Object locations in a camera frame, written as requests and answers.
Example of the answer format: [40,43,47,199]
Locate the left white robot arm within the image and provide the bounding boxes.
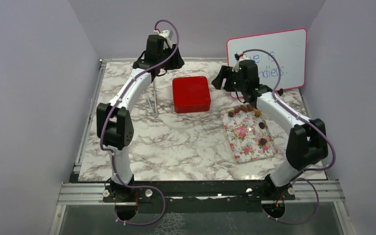
[96,30,185,201]

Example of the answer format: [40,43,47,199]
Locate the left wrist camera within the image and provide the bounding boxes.
[159,29,173,48]

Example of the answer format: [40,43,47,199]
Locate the caramel swirl chocolate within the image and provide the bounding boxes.
[254,110,261,118]

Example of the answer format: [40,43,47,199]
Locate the metal serving tongs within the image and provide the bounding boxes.
[144,81,158,117]

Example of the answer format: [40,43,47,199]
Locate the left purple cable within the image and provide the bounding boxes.
[99,19,180,227]

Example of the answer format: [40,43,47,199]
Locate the pink framed whiteboard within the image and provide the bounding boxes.
[226,28,307,90]

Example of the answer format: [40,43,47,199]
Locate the dark round chocolate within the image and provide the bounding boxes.
[259,138,267,145]

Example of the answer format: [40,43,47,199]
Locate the dark leaf chocolate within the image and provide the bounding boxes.
[258,122,266,129]

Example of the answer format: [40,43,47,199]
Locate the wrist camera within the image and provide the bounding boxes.
[159,29,173,48]
[233,53,250,71]

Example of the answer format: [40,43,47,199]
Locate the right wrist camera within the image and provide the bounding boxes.
[233,53,250,71]

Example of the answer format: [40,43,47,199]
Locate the red box lid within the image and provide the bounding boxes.
[172,76,211,114]

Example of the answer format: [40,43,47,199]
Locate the floral serving tray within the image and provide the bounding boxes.
[220,104,278,163]

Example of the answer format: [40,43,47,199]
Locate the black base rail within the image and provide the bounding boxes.
[102,180,295,214]

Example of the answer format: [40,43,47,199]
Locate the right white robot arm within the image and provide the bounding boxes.
[211,60,328,199]

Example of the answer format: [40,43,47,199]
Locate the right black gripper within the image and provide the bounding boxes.
[211,65,246,93]

